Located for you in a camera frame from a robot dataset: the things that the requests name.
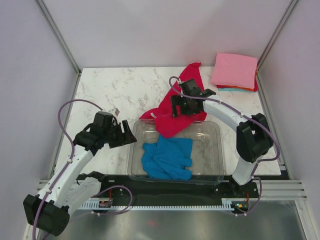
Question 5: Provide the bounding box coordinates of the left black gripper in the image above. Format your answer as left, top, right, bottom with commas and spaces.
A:
103, 120, 137, 149

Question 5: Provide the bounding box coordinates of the left aluminium frame post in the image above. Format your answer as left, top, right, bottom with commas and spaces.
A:
34, 0, 82, 76

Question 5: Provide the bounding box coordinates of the blue t shirt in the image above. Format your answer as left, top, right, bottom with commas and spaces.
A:
141, 135, 193, 181

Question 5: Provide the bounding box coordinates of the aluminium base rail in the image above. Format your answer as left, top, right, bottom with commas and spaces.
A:
37, 179, 309, 200

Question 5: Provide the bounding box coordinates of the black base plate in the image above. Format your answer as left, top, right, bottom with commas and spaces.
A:
74, 174, 261, 207

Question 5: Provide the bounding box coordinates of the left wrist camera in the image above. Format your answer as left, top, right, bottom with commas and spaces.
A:
108, 107, 120, 117

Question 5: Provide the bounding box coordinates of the clear plastic bin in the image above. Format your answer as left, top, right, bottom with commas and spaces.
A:
127, 119, 224, 185

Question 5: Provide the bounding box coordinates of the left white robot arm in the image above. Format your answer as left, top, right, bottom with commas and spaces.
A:
23, 108, 137, 236

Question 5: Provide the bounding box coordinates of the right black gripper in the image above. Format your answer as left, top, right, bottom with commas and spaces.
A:
170, 94, 201, 118

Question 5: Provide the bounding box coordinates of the aluminium frame post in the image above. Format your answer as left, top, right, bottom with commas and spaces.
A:
34, 0, 82, 76
257, 0, 300, 70

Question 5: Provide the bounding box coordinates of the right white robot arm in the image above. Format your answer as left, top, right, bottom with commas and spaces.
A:
169, 76, 276, 197

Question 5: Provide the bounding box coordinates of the white slotted cable duct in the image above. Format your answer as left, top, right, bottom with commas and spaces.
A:
78, 198, 248, 211

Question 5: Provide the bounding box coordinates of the right aluminium frame post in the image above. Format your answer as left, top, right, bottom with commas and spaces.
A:
257, 0, 300, 70

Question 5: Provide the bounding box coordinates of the red t shirt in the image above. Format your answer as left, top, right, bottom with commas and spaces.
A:
140, 62, 207, 138

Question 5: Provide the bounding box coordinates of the pink folded t shirt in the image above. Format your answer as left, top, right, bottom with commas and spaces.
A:
210, 52, 258, 89

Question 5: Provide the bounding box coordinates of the teal folded t shirt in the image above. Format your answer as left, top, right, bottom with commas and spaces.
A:
218, 87, 243, 92

